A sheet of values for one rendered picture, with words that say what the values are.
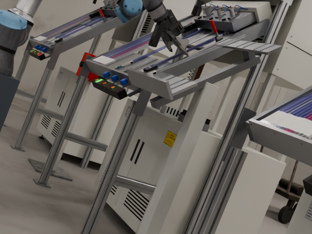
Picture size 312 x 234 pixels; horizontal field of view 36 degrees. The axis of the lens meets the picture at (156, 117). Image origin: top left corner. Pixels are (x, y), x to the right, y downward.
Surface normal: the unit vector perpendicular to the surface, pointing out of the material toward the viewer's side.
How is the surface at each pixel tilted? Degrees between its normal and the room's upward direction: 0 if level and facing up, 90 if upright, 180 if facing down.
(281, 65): 90
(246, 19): 90
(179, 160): 90
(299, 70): 90
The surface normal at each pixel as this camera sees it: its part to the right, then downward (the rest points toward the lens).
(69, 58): 0.51, 0.25
